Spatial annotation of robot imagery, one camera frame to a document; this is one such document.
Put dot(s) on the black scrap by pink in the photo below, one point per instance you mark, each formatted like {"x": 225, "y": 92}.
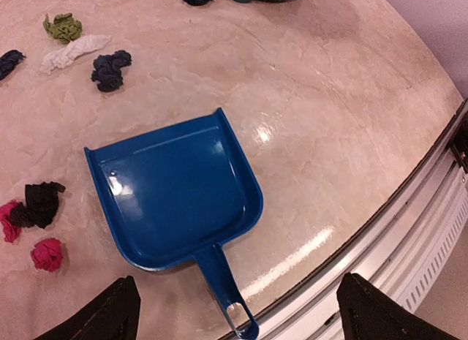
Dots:
{"x": 40, "y": 207}

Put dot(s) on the green paper scrap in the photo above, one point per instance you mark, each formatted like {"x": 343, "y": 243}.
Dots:
{"x": 63, "y": 28}

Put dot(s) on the dark blue scrap left-centre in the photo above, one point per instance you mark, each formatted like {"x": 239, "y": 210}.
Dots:
{"x": 9, "y": 61}

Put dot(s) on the blue plastic dustpan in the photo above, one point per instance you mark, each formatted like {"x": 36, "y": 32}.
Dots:
{"x": 179, "y": 194}

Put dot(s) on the aluminium front rail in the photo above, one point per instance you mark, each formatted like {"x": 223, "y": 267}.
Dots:
{"x": 337, "y": 223}

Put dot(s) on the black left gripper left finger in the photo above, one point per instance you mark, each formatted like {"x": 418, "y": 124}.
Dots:
{"x": 113, "y": 314}

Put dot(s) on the white paper scrap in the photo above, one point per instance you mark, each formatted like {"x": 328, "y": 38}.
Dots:
{"x": 63, "y": 57}

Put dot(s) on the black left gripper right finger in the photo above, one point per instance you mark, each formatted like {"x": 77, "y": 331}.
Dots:
{"x": 368, "y": 313}

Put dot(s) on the dark blue scrap centre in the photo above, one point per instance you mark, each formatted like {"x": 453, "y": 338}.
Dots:
{"x": 107, "y": 72}

